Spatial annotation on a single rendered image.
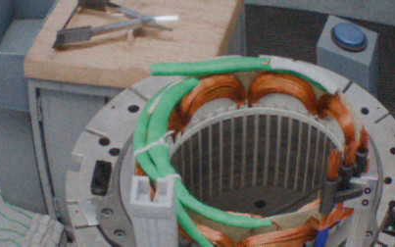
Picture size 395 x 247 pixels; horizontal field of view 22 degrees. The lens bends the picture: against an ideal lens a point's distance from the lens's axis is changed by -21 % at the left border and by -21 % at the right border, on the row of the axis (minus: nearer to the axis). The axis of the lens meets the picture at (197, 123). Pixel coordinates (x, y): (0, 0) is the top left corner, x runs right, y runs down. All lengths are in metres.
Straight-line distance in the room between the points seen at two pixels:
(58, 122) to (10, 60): 0.10
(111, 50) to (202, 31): 0.09
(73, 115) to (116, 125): 0.18
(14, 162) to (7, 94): 0.14
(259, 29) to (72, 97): 1.73
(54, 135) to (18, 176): 0.14
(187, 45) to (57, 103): 0.15
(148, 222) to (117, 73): 0.30
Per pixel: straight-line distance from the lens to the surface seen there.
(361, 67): 1.16
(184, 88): 0.93
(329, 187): 0.75
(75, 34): 1.09
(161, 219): 0.80
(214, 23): 1.13
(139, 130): 0.90
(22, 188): 1.32
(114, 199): 0.91
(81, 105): 1.14
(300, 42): 2.81
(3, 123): 1.25
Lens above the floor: 1.75
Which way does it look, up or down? 42 degrees down
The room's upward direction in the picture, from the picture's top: 1 degrees counter-clockwise
